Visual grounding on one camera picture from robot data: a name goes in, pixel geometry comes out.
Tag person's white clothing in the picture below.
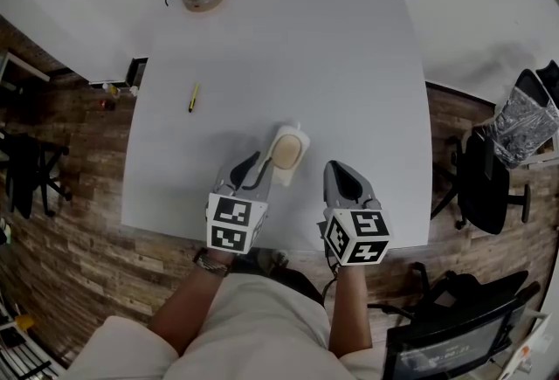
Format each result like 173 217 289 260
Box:
64 272 394 380

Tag white wire rack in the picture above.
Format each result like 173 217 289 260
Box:
0 303 56 380

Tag black office chair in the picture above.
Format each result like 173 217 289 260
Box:
431 124 533 236

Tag black monitor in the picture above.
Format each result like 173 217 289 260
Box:
383 302 528 380

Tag person's right forearm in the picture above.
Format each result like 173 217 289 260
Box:
326 262 376 358

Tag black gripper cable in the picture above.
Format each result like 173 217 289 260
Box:
321 253 347 303

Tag beige bar of soap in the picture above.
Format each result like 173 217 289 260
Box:
271 135 305 170

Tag black chair with star base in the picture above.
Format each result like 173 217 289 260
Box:
0 129 73 221

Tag white side table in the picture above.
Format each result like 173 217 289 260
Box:
0 47 52 86

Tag black swivel chair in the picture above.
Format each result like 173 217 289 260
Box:
369 260 543 329

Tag yellow utility knife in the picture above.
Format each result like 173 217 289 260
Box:
187 82 202 114

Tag person's left forearm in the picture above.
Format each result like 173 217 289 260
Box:
148 248 235 358

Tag metal wristwatch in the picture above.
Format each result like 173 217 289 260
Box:
192 247 232 279

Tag white soap dish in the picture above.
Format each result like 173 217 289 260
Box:
260 121 313 189

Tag plastic-wrapped chair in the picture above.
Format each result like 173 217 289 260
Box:
492 68 559 170

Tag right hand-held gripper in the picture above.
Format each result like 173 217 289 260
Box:
321 159 393 267

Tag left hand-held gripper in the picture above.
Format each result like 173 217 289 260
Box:
204 151 275 256

